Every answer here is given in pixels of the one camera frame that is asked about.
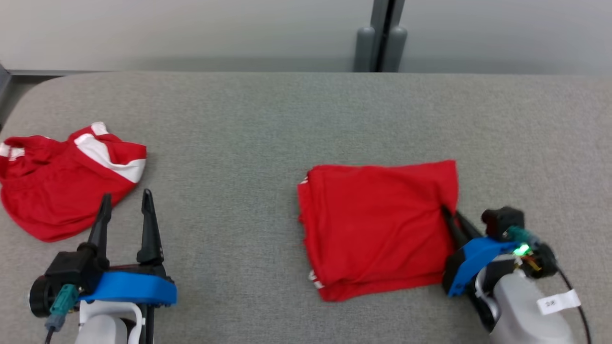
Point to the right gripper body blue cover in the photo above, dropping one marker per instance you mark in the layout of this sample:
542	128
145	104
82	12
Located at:
471	260

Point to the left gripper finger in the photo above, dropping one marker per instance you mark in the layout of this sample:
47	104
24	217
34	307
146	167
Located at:
101	234
150	239

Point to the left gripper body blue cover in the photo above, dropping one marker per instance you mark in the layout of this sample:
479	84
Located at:
129	289

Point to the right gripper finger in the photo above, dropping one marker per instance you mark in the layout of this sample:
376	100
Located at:
456	231
470	229

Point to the red shorts white side panels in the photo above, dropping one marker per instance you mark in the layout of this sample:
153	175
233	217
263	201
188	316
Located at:
48	191

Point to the red Bulls 23 jersey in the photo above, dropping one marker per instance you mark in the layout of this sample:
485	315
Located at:
382	229

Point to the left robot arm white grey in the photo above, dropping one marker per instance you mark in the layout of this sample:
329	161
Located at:
103	332

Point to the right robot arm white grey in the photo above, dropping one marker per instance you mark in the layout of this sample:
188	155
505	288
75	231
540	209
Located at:
521	310

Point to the grey rounded partition foot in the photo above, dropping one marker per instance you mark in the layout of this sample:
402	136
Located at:
397	50
364	50

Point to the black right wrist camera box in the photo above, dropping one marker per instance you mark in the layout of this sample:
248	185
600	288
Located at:
499	222

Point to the grey vertical partition frame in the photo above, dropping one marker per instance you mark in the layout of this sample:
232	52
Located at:
387	14

